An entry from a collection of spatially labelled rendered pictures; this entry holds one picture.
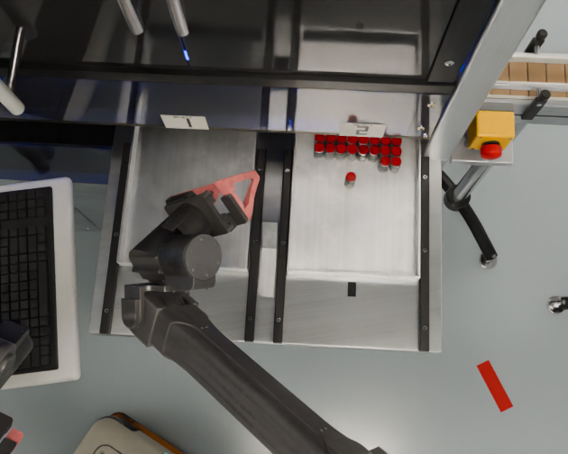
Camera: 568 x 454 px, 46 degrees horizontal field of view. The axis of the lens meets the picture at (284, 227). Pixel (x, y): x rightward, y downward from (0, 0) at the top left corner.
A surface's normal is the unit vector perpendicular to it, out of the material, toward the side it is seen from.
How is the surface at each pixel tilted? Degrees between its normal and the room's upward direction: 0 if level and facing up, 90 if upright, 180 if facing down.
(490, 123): 0
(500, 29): 90
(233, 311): 0
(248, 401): 43
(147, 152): 0
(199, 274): 49
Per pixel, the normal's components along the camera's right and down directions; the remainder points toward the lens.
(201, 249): 0.73, -0.01
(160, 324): -0.67, -0.02
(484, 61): -0.06, 0.97
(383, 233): -0.02, -0.25
